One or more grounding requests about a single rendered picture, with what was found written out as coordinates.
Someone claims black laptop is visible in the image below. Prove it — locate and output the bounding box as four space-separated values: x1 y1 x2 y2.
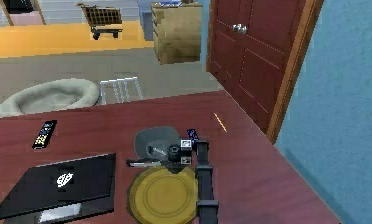
0 152 117 223

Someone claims wooden frame black pink shelf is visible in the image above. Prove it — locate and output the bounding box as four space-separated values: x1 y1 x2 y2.
0 0 47 27

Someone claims yellow round plate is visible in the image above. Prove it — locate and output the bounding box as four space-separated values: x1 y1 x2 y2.
127 165 200 224

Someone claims dark red room door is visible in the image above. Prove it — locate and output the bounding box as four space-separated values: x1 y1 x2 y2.
206 0 311 135

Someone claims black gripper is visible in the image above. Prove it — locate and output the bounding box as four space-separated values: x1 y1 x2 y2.
126 143 188 175

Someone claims small blue card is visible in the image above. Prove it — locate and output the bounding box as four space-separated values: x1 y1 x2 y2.
186 128 200 144

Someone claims white metal stool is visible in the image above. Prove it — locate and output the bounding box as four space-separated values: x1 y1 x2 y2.
99 76 145 106

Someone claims grey bowl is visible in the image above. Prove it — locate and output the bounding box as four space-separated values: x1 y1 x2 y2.
133 125 182 162

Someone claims yellow pencil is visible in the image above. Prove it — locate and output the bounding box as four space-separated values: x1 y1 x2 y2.
213 112 229 133

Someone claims black remote control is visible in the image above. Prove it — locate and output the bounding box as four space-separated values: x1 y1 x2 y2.
31 119 58 150

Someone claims blue grey box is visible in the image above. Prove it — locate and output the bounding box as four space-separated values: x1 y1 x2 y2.
139 9 155 42

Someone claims brown wheeled cart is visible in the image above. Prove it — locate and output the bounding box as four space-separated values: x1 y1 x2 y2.
76 2 125 41

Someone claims light wooden chest of drawers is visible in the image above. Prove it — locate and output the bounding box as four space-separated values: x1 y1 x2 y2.
150 1 204 65

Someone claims pale grey beanbag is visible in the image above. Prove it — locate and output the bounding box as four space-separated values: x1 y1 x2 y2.
0 77 101 118

